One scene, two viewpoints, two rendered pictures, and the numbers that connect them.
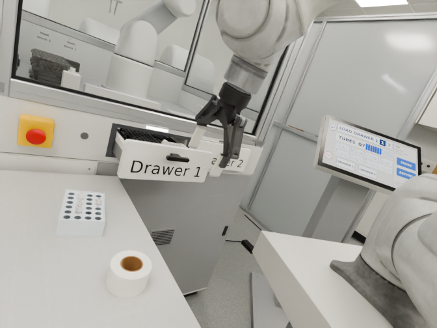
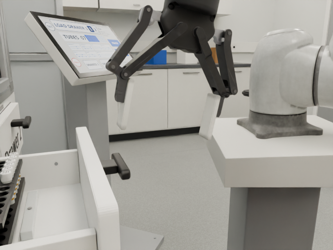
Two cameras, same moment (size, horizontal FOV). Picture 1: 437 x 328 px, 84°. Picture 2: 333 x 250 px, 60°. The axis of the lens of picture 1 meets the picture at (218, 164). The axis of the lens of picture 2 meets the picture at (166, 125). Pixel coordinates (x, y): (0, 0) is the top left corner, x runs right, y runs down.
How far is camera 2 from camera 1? 0.66 m
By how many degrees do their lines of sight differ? 67
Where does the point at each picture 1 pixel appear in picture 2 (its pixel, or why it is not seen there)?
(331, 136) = (59, 38)
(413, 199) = (296, 50)
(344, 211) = (101, 115)
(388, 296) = (301, 123)
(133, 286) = not seen: outside the picture
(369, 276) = (287, 121)
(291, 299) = (306, 172)
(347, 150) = (82, 49)
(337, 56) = not seen: outside the picture
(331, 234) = (102, 145)
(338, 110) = not seen: outside the picture
